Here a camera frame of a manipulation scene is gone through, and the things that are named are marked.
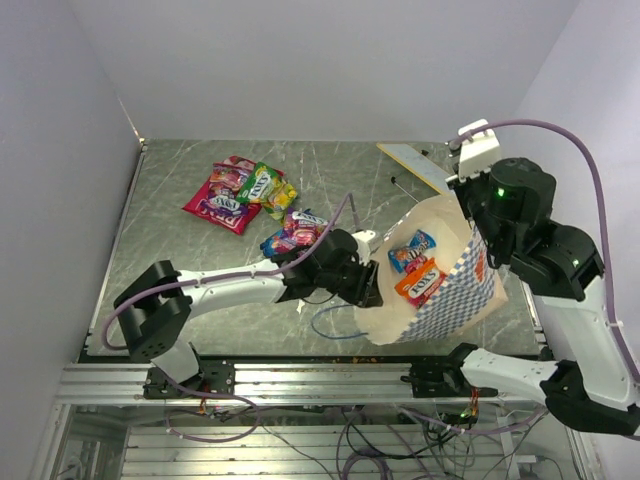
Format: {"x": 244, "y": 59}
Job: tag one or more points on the blue checkered paper bag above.
{"x": 471, "y": 291}

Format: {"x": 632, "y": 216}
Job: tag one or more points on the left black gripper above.
{"x": 365, "y": 293}

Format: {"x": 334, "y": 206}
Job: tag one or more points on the M&M's candy bag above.
{"x": 401, "y": 257}

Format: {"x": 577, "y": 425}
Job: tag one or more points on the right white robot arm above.
{"x": 590, "y": 387}

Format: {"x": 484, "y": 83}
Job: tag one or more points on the aluminium frame rail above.
{"x": 122, "y": 385}

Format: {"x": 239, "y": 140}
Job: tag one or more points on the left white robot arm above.
{"x": 152, "y": 312}

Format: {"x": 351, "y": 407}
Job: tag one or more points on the red snack bag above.
{"x": 236, "y": 225}

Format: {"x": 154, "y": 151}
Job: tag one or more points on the small whiteboard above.
{"x": 419, "y": 164}

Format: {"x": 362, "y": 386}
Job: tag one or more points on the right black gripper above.
{"x": 463, "y": 187}

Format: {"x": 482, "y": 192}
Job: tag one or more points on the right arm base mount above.
{"x": 435, "y": 381}

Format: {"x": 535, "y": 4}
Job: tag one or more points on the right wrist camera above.
{"x": 476, "y": 148}

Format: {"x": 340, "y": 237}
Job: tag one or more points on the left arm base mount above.
{"x": 214, "y": 377}

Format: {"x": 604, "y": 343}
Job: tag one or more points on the purple Fox's berries candy bag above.
{"x": 304, "y": 226}

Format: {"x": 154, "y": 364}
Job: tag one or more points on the orange Fox's candy bag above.
{"x": 421, "y": 283}

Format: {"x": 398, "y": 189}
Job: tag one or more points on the yellow green candy wrapper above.
{"x": 267, "y": 187}

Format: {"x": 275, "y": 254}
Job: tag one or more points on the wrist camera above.
{"x": 476, "y": 148}
{"x": 368, "y": 241}

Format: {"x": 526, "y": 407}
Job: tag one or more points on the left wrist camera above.
{"x": 368, "y": 241}

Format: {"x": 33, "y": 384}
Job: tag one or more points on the blue snack bag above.
{"x": 278, "y": 243}

